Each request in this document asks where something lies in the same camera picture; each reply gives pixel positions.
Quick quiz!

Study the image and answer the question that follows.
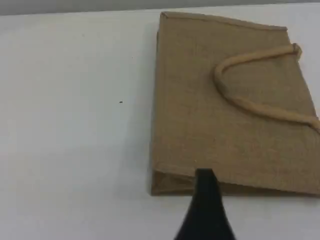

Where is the brown jute tote bag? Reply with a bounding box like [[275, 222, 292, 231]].
[[149, 11, 320, 197]]

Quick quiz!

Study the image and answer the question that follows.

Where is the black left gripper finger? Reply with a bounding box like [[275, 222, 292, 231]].
[[173, 168, 237, 240]]

